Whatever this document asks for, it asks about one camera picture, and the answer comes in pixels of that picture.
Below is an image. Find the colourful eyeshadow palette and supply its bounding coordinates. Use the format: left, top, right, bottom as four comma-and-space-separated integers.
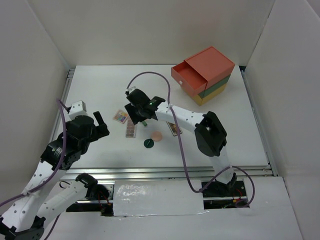
112, 109, 129, 124

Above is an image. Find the pink brown eyeshadow palette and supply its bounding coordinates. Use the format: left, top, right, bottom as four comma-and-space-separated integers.
125, 118, 137, 139

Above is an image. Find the green drawer box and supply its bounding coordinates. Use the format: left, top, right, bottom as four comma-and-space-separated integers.
198, 74, 231, 99

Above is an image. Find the orange drawer box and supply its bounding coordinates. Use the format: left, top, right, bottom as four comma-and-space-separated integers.
171, 46, 235, 97

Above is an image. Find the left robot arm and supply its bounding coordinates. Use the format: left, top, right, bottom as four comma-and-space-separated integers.
0, 111, 110, 240

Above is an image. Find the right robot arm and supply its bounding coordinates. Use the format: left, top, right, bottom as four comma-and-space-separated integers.
125, 88, 237, 197

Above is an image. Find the round peach powder puff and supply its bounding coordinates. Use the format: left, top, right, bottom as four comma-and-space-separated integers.
151, 131, 163, 142

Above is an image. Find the dark green round compact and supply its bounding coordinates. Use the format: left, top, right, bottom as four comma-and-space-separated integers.
143, 138, 155, 149

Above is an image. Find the dark brown eyeshadow palette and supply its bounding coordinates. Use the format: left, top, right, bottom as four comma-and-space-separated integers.
166, 122, 183, 137

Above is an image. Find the white foil covered panel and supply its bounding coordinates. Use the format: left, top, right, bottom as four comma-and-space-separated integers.
113, 180, 205, 217

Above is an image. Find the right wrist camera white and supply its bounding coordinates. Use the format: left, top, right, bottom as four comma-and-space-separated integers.
125, 86, 136, 96

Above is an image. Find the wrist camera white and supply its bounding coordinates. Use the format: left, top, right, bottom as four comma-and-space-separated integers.
125, 86, 136, 96
68, 100, 88, 121

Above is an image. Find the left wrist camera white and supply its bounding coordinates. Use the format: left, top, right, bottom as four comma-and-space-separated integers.
68, 100, 88, 121

